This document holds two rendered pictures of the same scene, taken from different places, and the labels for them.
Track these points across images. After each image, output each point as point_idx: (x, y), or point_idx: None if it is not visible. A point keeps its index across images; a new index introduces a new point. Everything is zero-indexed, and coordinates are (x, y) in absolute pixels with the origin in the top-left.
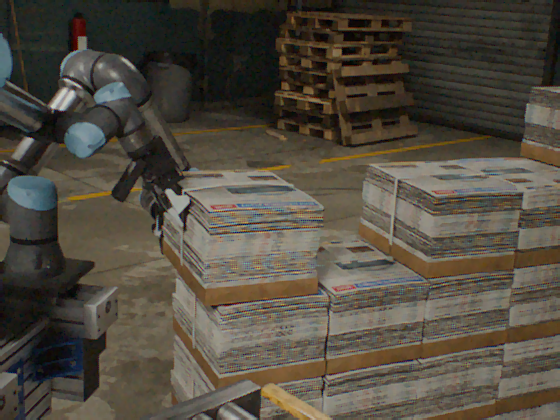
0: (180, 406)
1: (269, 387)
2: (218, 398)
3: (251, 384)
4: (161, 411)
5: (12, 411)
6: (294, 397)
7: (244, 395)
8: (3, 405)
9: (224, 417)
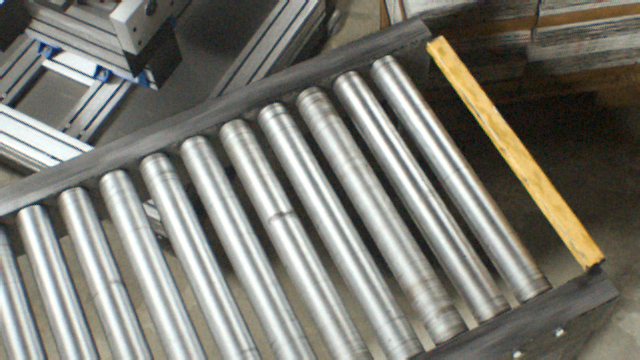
0: (328, 57)
1: (436, 44)
2: (375, 48)
3: (420, 27)
4: (306, 63)
5: (168, 7)
6: (461, 66)
7: (407, 45)
8: (155, 8)
9: (377, 76)
